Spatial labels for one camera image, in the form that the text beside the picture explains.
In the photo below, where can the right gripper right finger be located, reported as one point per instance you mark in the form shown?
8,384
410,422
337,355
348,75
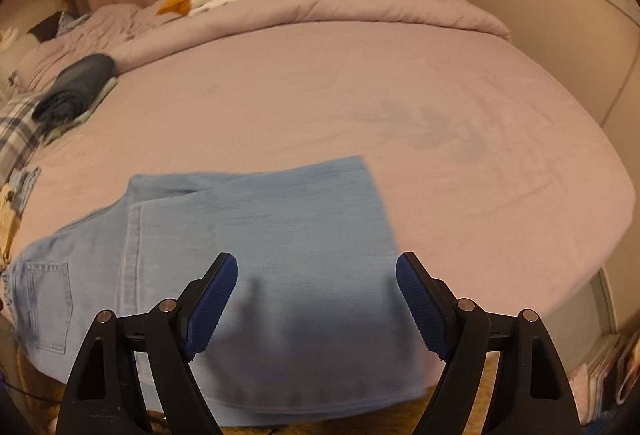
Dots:
531,393

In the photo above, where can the light blue denim pants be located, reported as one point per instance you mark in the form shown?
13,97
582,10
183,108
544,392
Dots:
315,328

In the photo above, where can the cream printed garment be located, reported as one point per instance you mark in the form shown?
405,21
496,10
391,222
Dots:
9,224

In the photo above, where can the folded dark blue jeans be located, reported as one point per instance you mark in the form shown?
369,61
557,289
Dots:
74,89

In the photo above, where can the plaid pillow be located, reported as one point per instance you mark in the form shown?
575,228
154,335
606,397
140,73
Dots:
18,134

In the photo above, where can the lilac fitted bed sheet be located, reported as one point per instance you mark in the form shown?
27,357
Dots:
486,167

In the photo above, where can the folded green garment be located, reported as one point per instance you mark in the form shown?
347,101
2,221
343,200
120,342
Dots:
52,133

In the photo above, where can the lilac quilted duvet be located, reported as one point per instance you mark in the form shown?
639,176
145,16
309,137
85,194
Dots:
135,36

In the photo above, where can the stack of books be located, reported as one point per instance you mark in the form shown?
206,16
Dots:
605,377

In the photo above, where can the small light blue garment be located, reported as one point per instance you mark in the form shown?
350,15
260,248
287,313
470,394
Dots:
23,182

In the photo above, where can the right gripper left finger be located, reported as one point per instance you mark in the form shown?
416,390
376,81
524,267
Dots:
103,394

